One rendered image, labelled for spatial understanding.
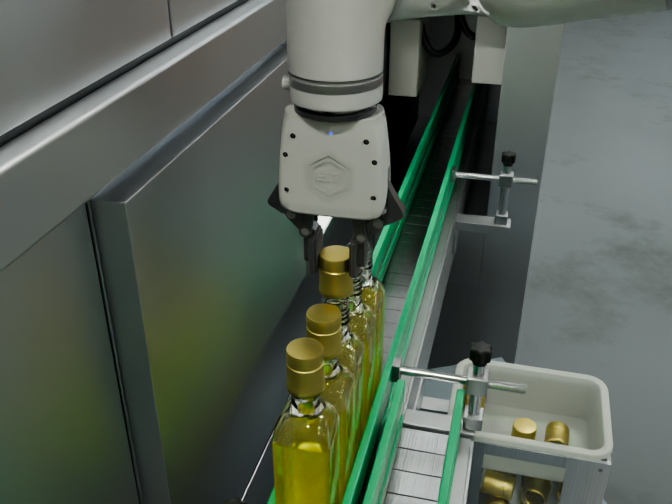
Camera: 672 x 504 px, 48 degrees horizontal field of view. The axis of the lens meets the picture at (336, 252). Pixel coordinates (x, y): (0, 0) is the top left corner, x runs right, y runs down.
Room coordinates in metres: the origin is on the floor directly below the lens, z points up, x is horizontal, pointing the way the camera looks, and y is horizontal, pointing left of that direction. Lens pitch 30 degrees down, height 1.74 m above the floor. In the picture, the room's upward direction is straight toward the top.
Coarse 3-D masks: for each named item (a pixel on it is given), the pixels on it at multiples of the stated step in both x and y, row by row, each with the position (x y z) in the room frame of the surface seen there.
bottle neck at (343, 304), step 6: (324, 300) 0.66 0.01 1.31; (330, 300) 0.67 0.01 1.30; (336, 300) 0.67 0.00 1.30; (342, 300) 0.67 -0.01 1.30; (348, 300) 0.66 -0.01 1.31; (336, 306) 0.65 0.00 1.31; (342, 306) 0.65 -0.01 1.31; (348, 306) 0.66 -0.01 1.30; (342, 312) 0.65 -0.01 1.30; (348, 312) 0.65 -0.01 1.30; (342, 318) 0.65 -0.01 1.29; (348, 318) 0.66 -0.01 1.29; (342, 324) 0.65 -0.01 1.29; (348, 324) 0.66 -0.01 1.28; (342, 330) 0.65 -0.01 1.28; (348, 330) 0.66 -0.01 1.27; (342, 336) 0.65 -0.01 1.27; (348, 336) 0.66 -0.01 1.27; (342, 342) 0.65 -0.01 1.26
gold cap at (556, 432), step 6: (546, 426) 0.85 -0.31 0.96; (552, 426) 0.84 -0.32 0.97; (558, 426) 0.84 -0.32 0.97; (564, 426) 0.84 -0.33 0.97; (546, 432) 0.83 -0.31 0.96; (552, 432) 0.83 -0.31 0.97; (558, 432) 0.82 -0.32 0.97; (564, 432) 0.83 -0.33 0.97; (546, 438) 0.82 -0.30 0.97; (552, 438) 0.81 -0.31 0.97; (558, 438) 0.81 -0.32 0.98; (564, 438) 0.81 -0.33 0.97; (564, 444) 0.83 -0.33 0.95
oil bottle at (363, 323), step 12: (360, 312) 0.71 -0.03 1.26; (372, 312) 0.72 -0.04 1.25; (360, 324) 0.69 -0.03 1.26; (372, 324) 0.71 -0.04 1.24; (360, 336) 0.69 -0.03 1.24; (372, 336) 0.71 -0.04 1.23; (372, 348) 0.71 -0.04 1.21; (372, 360) 0.71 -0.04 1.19; (372, 372) 0.71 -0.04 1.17; (372, 384) 0.72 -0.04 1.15; (372, 396) 0.72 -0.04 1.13
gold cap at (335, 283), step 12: (324, 252) 0.66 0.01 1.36; (336, 252) 0.66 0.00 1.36; (348, 252) 0.66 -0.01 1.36; (324, 264) 0.65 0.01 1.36; (336, 264) 0.64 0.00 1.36; (348, 264) 0.65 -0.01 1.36; (324, 276) 0.65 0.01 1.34; (336, 276) 0.65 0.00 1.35; (348, 276) 0.65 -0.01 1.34; (324, 288) 0.65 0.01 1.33; (336, 288) 0.65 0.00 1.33; (348, 288) 0.65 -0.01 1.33
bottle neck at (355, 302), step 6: (360, 270) 0.72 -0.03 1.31; (360, 276) 0.71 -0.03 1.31; (354, 282) 0.70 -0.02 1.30; (360, 282) 0.71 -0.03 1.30; (354, 288) 0.70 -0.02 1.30; (360, 288) 0.71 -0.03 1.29; (354, 294) 0.70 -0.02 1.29; (360, 294) 0.71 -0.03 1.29; (354, 300) 0.70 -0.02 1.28; (360, 300) 0.71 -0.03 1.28; (354, 306) 0.70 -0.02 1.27; (360, 306) 0.71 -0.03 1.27; (354, 312) 0.70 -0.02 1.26
